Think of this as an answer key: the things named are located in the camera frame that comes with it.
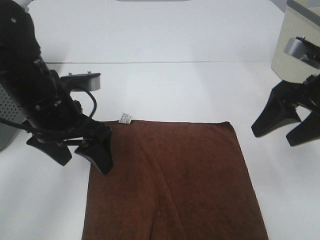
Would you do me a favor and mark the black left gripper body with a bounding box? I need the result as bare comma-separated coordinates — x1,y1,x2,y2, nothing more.
23,70,107,147

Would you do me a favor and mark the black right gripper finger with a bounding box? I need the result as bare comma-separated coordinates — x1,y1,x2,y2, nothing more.
251,86,301,137
286,111,320,146

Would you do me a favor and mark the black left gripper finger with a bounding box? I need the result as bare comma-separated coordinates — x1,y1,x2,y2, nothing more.
26,136,72,166
74,127,114,175

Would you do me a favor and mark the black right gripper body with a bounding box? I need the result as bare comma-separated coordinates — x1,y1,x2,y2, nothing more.
272,74,320,113

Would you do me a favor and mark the brown towel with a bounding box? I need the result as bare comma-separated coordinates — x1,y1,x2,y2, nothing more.
82,120,268,240

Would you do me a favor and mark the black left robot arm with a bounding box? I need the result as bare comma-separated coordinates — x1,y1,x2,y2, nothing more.
0,0,114,174

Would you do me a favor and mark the grey perforated plastic basket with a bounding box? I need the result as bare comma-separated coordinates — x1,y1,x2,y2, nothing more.
0,85,25,151

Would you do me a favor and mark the beige storage box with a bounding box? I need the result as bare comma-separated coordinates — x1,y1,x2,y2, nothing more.
271,0,320,83

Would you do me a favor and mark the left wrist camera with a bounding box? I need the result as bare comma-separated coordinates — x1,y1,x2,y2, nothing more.
60,71,101,92

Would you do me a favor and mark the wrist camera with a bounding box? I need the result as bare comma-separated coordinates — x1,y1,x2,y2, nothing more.
284,37,320,70
60,71,101,92

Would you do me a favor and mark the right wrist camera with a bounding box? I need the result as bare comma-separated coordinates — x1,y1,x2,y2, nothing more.
284,37,320,70

